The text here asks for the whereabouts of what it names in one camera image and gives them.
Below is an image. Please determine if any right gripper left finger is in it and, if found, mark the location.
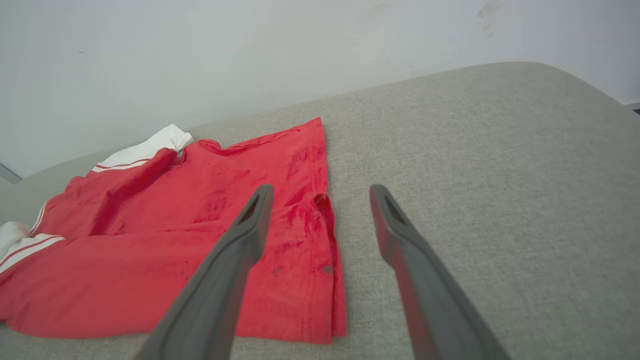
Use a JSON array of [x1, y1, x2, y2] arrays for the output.
[[131, 183, 275, 360]]

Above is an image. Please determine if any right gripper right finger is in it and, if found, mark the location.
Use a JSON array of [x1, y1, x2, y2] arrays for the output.
[[369, 184, 511, 360]]

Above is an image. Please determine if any red and white garment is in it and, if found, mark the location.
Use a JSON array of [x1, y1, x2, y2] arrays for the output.
[[0, 117, 347, 346]]

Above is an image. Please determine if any grey fabric sofa cushion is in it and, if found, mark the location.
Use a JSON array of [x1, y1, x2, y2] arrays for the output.
[[0, 61, 640, 360]]

